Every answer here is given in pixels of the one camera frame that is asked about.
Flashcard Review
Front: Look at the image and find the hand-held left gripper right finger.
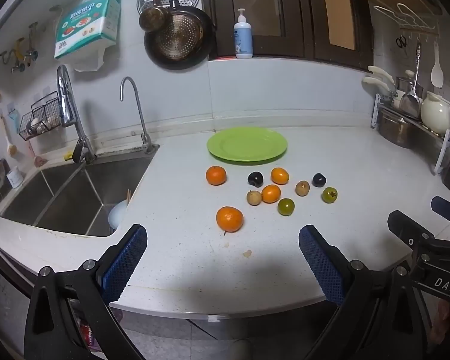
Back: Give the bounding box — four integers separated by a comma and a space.
299, 224, 433, 360

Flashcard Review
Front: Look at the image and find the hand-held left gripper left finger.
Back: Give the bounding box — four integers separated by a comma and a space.
23, 224, 149, 360

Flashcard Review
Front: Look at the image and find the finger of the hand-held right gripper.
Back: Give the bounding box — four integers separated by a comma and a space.
430, 196, 450, 233
387, 210, 436, 257

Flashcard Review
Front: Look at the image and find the small oval orange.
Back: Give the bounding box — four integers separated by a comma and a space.
261, 184, 282, 204
271, 167, 290, 185

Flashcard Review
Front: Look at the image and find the orange mandarin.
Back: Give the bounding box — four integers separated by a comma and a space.
205, 166, 227, 186
215, 206, 244, 233

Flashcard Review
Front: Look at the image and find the green plate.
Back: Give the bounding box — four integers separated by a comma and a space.
206, 127, 288, 165

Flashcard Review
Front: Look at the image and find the white bowl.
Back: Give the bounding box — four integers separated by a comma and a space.
107, 199, 130, 230

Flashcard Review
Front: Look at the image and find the metal dish rack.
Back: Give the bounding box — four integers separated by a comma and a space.
371, 92, 450, 176

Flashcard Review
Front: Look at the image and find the stainless steel sink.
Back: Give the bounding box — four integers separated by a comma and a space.
0, 144, 160, 238

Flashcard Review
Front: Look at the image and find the stainless steel pot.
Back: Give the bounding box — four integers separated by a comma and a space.
376, 104, 444, 149

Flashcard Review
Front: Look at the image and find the white ceramic jug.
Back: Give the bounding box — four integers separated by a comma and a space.
420, 90, 450, 135

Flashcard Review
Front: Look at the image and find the small white jar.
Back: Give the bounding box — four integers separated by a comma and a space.
6, 168, 25, 190

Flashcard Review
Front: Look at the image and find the white rice paddle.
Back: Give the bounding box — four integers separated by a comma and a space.
430, 41, 445, 88

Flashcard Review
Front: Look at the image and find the thin gooseneck faucet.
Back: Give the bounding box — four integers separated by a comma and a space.
120, 77, 154, 155

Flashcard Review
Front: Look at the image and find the tall chrome faucet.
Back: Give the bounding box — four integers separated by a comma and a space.
56, 64, 97, 164

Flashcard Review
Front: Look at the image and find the black frying pan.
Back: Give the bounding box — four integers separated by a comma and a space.
144, 0, 215, 71

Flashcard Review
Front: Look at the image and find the gold metal colander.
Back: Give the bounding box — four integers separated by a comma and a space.
154, 10, 205, 61

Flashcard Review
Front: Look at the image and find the green white tissue pack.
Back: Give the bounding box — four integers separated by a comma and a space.
53, 0, 122, 73

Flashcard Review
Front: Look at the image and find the white blue soap bottle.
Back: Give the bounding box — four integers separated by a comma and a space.
233, 8, 254, 59

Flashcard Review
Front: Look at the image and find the small copper saucepan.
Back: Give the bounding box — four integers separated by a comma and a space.
139, 0, 173, 33

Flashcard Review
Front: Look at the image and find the wooden handle dish brush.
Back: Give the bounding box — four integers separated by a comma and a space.
0, 114, 20, 157

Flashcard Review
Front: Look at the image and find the black wire basket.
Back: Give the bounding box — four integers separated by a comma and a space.
18, 91, 67, 142

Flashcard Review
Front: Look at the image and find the white wire wall rack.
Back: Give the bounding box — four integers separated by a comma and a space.
373, 2, 442, 31

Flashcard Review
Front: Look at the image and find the dark wooden window frame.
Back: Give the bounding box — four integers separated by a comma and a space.
200, 0, 376, 71

